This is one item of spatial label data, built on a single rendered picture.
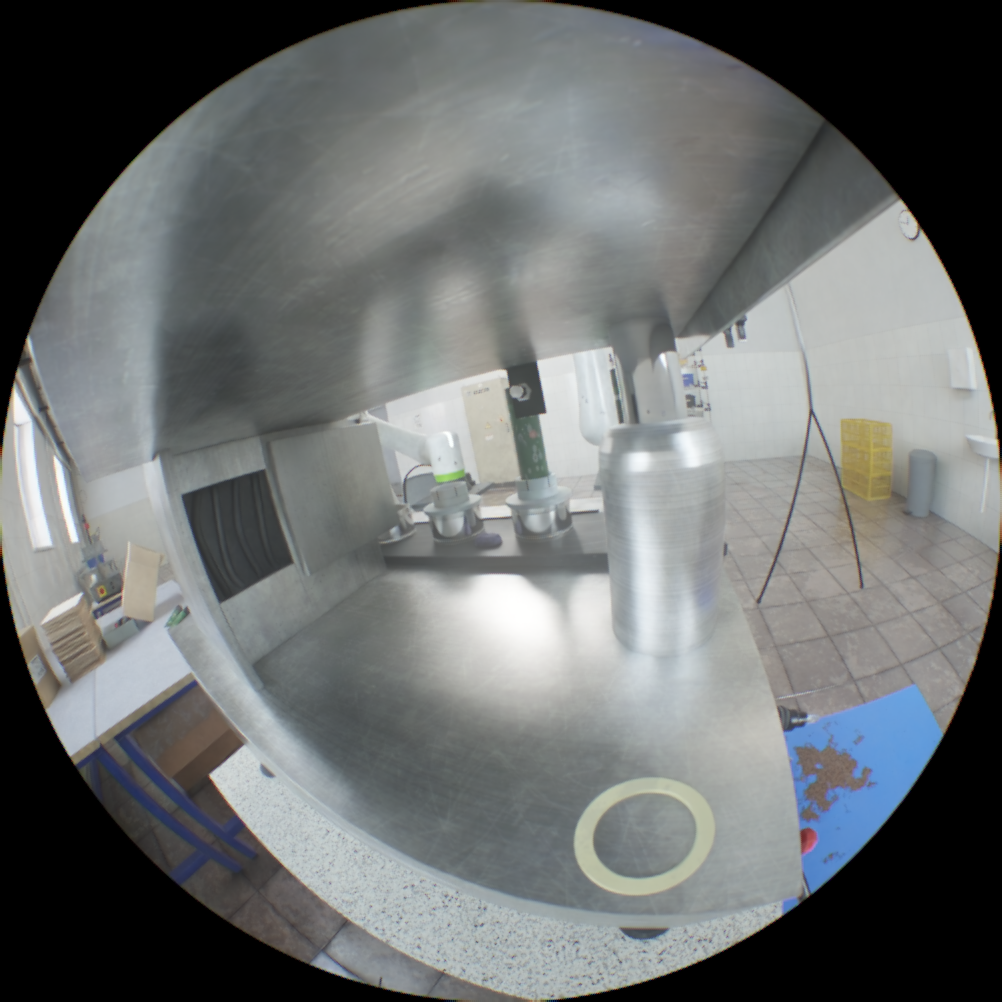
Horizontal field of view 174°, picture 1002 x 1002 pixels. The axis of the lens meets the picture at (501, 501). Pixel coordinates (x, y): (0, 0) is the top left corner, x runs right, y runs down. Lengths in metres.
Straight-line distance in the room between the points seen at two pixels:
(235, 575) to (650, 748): 0.30
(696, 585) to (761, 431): 6.10
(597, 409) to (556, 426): 4.96
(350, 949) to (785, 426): 7.02
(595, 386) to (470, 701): 0.87
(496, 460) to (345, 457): 5.59
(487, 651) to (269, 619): 0.19
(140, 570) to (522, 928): 1.73
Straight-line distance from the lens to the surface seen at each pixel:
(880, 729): 0.81
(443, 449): 1.27
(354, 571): 0.37
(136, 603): 1.80
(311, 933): 1.41
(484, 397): 5.89
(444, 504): 0.38
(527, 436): 0.33
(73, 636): 1.68
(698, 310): 0.18
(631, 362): 0.17
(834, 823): 0.68
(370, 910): 0.46
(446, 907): 0.43
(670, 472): 0.15
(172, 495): 0.24
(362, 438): 0.38
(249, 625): 0.31
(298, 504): 0.31
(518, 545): 0.34
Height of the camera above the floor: 1.16
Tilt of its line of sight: 13 degrees down
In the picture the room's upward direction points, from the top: 11 degrees counter-clockwise
